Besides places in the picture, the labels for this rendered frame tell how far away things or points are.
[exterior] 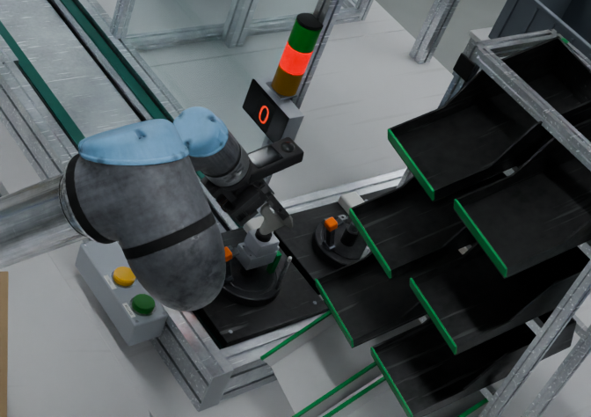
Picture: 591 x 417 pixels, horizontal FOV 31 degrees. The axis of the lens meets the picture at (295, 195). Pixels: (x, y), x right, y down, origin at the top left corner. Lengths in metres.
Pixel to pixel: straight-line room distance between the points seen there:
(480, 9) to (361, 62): 2.60
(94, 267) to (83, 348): 0.15
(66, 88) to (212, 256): 1.22
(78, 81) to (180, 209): 1.24
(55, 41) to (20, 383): 0.94
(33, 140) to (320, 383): 0.82
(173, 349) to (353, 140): 0.92
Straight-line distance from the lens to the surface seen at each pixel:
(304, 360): 1.85
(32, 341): 1.96
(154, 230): 1.22
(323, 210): 2.23
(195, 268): 1.24
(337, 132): 2.66
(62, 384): 1.91
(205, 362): 1.87
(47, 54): 2.50
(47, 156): 2.20
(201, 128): 1.59
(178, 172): 1.23
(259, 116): 2.03
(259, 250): 1.93
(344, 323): 1.70
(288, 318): 1.98
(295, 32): 1.92
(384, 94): 2.87
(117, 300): 1.92
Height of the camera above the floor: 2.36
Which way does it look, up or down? 38 degrees down
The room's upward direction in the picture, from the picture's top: 24 degrees clockwise
